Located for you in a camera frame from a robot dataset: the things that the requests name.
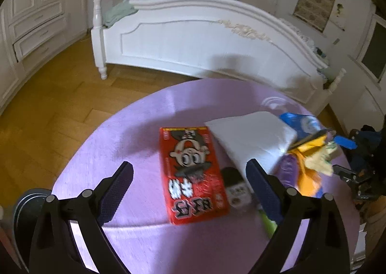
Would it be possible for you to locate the white door with dark glass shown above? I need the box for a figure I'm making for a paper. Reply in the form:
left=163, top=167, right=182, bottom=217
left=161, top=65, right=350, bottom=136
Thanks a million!
left=347, top=12, right=386, bottom=118

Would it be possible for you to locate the grey round stool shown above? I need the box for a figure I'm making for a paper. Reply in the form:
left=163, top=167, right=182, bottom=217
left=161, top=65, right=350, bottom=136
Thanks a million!
left=12, top=188, right=53, bottom=262

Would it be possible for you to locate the green cloth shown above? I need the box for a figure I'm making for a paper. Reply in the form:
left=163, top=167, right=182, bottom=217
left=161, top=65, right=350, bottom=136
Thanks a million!
left=104, top=1, right=137, bottom=28

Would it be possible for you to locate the pale yellow printed wrapper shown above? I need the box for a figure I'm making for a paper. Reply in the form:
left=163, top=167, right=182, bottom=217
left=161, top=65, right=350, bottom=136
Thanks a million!
left=304, top=141, right=336, bottom=177

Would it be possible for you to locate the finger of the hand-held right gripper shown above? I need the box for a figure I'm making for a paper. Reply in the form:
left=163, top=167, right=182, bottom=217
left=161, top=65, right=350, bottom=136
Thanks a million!
left=332, top=164, right=362, bottom=185
left=333, top=135, right=362, bottom=150

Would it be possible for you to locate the blue snack wrapper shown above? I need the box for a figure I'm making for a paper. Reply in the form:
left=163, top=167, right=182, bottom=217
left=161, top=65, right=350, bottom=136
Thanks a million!
left=279, top=112, right=322, bottom=142

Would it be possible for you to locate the purple wrapper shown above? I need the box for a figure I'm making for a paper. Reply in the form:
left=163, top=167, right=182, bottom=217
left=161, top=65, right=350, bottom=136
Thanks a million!
left=276, top=154, right=300, bottom=187

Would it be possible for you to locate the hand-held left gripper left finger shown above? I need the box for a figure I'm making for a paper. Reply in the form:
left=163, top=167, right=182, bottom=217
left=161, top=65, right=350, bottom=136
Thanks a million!
left=28, top=161, right=135, bottom=274

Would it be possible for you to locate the orange yellow wrapper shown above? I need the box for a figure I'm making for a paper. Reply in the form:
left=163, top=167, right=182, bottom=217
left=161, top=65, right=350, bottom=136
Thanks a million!
left=294, top=141, right=325, bottom=198

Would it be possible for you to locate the red printed snack box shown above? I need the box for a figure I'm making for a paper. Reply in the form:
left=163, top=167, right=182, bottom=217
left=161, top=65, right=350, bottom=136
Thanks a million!
left=159, top=126, right=231, bottom=226

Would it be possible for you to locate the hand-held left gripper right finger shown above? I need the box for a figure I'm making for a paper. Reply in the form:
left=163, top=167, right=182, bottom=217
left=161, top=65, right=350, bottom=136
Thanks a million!
left=246, top=159, right=352, bottom=274

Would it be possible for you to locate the green tube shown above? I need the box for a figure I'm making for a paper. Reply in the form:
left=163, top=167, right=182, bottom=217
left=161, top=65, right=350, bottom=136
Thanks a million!
left=258, top=208, right=278, bottom=237

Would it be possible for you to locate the white wooden bed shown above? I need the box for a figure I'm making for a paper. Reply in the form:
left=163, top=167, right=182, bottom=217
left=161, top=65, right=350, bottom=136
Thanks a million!
left=90, top=0, right=347, bottom=115

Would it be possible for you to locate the white wardrobe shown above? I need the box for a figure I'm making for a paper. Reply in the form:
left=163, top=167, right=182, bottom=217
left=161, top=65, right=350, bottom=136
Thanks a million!
left=0, top=0, right=90, bottom=112

